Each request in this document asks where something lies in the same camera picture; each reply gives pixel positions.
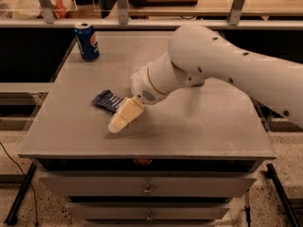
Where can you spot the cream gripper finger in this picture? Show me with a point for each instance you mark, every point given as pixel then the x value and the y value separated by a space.
pixel 128 110

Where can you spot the dark blue rxbar wrapper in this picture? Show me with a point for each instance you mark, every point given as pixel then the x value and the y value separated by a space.
pixel 107 101

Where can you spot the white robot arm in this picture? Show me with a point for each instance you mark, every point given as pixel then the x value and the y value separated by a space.
pixel 197 53

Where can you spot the grey drawer cabinet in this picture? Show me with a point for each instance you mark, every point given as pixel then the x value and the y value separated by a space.
pixel 212 129

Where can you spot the blue pepsi can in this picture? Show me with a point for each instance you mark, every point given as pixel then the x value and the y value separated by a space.
pixel 87 41

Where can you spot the upper grey drawer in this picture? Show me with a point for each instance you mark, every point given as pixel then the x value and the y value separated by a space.
pixel 213 186

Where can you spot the grey drawer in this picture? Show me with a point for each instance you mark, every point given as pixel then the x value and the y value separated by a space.
pixel 213 186
pixel 147 211

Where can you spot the lower grey drawer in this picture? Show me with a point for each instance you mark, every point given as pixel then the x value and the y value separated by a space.
pixel 147 211

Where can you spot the orange white plastic bag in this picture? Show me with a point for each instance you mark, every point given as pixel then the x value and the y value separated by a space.
pixel 31 9

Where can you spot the middle metal bracket post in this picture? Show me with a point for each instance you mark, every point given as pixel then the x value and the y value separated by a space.
pixel 123 15

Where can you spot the metal bracket post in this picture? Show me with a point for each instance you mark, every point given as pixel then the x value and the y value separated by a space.
pixel 123 15
pixel 234 15
pixel 47 11

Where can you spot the left metal bracket post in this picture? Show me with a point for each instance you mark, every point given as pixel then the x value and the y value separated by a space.
pixel 47 11

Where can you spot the long grey shelf rail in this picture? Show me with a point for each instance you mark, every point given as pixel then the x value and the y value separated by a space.
pixel 156 24

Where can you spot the right black floor rail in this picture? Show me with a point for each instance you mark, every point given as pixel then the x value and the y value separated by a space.
pixel 289 205

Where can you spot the black floor rail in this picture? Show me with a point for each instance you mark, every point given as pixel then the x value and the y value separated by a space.
pixel 289 205
pixel 11 218

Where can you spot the right metal bracket post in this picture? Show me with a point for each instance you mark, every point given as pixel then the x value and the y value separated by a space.
pixel 234 15

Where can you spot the left black floor rail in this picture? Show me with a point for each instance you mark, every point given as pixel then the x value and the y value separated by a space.
pixel 11 218

